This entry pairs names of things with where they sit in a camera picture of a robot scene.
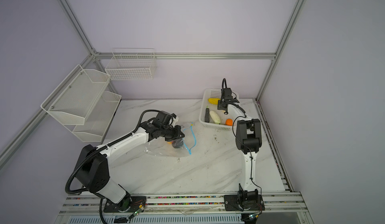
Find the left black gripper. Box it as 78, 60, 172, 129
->
160, 125, 185, 142

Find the black round food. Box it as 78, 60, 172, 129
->
171, 139, 184, 148

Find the clear zip top bag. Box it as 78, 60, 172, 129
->
144, 122, 197, 157

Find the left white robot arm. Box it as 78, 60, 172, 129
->
65, 118, 185, 208

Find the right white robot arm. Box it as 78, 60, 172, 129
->
217, 97, 262, 191

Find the white plastic food basket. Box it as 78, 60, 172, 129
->
198, 88, 240, 131

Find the yellow corn cob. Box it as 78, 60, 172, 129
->
208, 98, 220, 105

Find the orange tangerine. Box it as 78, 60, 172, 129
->
225, 119, 233, 126

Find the white mesh two-tier shelf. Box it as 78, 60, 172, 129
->
41, 65, 121, 143

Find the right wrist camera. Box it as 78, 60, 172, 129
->
221, 88, 232, 100

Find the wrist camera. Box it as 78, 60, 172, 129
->
155, 111, 178, 126
221, 88, 232, 100

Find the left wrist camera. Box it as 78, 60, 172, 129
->
155, 111, 178, 126

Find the white wire wall basket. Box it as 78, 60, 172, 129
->
105, 48, 157, 81

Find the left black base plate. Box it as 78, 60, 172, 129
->
103, 196, 147, 213

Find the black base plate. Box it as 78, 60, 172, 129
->
224, 195, 265, 212
103, 196, 147, 213

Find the aluminium frame back bar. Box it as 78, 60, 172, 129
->
94, 52, 276, 60

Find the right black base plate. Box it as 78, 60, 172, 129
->
224, 195, 265, 212

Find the left black corrugated cable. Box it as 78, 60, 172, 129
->
65, 109, 161, 224

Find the aluminium front rail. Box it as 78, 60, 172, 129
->
55, 192, 314, 224

